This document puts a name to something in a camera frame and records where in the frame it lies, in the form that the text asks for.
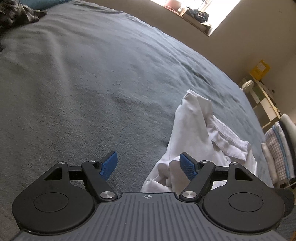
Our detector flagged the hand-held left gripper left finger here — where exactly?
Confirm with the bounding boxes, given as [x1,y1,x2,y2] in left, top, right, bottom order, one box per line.
[44,151,118,202]

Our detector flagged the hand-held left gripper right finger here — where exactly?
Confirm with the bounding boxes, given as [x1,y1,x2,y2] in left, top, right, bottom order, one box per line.
[179,152,255,202]

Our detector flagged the white button shirt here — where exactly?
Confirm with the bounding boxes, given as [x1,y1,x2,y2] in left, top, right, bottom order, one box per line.
[140,89,258,193]

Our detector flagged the stack of folded clothes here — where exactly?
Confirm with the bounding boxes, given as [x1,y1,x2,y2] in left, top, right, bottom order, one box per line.
[261,113,296,186]

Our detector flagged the dark clothes in box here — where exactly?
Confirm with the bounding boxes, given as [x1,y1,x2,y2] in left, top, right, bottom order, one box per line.
[188,9,210,24]

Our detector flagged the grey blanket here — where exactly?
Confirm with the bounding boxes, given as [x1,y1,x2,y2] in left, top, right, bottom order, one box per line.
[0,0,275,232]

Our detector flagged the white bedpost knob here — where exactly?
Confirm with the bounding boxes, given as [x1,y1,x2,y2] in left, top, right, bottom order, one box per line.
[242,80,255,93]

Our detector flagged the white wooden shelf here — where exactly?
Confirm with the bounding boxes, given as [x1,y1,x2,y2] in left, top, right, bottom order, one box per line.
[242,75,285,128]

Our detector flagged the yellow box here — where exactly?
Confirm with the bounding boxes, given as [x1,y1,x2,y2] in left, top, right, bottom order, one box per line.
[251,60,271,81]

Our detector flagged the window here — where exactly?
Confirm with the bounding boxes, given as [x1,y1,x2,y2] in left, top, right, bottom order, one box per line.
[150,0,241,37]

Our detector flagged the pink pot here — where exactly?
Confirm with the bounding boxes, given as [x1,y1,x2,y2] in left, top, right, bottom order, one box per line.
[165,0,182,10]

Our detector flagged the blue pillow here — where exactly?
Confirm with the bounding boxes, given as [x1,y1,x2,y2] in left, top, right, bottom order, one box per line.
[23,0,70,10]

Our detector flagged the black and white plaid shirt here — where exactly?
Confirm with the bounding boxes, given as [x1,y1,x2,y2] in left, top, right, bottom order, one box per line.
[0,0,48,31]

